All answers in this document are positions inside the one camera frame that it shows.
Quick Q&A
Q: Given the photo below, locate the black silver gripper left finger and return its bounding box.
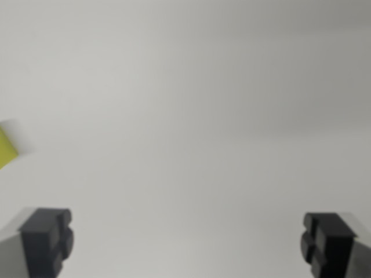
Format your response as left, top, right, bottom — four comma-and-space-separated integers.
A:
0, 206, 75, 278

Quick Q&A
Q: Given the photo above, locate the yellow cube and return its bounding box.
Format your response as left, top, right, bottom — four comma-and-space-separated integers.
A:
0, 126, 19, 170

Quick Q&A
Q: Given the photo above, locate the black silver gripper right finger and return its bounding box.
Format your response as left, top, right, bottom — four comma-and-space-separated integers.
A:
300, 211, 371, 278

